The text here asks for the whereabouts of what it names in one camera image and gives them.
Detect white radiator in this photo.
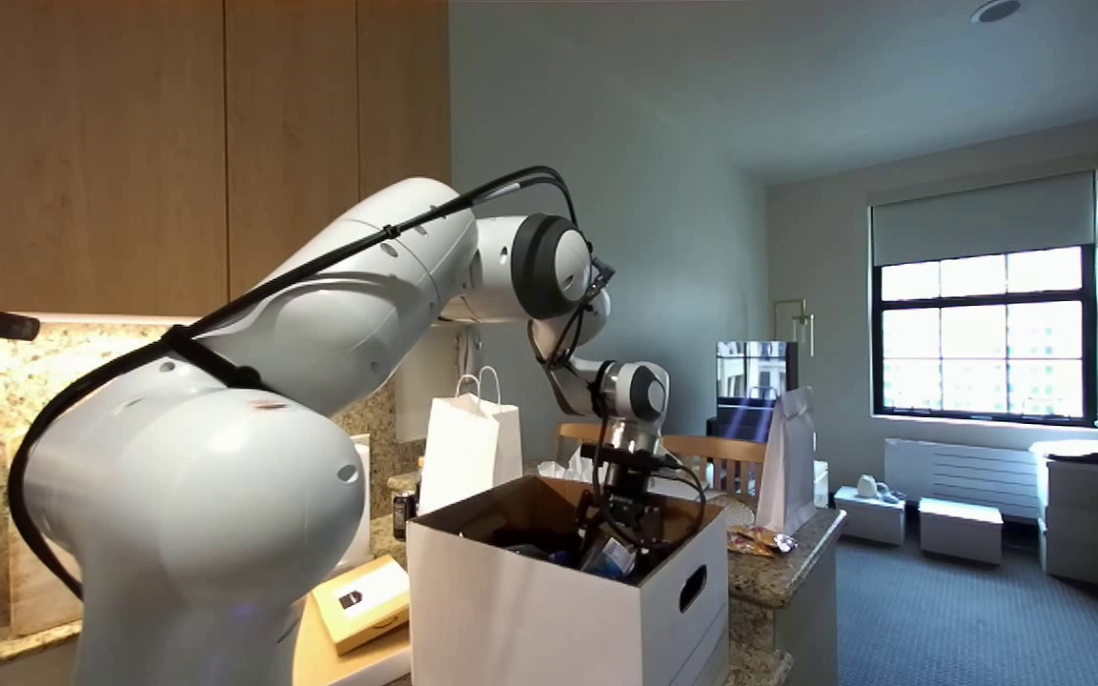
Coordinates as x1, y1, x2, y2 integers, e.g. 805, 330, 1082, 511
881, 435, 1042, 523

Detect wooden wall cabinets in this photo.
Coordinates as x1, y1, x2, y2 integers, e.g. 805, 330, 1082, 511
0, 0, 453, 321

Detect wooden cutting board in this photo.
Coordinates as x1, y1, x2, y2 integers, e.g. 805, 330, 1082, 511
290, 596, 417, 686

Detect round ceiling light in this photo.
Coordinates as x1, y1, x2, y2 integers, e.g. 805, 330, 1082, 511
968, 0, 1025, 25

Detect white side cabinet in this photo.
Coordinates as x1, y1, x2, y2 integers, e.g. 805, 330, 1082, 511
1035, 438, 1098, 587

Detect white roller blind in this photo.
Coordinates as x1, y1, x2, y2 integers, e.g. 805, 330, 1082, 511
866, 169, 1098, 272

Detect black framed window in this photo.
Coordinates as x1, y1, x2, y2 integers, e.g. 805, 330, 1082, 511
870, 243, 1098, 432

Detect white paper bag with handles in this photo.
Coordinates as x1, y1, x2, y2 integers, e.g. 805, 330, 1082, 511
417, 362, 527, 520

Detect wooden chair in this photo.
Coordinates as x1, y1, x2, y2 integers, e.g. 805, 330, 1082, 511
556, 419, 605, 450
668, 432, 769, 504

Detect white cardboard storage box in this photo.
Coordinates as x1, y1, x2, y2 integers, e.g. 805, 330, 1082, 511
403, 473, 732, 686

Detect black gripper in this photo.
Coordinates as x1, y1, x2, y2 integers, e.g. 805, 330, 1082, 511
577, 470, 670, 576

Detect clear plastic water bottle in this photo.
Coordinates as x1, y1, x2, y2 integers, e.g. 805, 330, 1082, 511
585, 530, 641, 587

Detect white square ottoman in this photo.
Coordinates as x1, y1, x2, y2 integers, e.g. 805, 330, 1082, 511
830, 473, 913, 550
914, 497, 1006, 568

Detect tall narrow white bag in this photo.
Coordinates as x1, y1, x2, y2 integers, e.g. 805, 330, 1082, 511
754, 386, 824, 535

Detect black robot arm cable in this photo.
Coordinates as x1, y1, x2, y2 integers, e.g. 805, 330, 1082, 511
5, 164, 618, 601

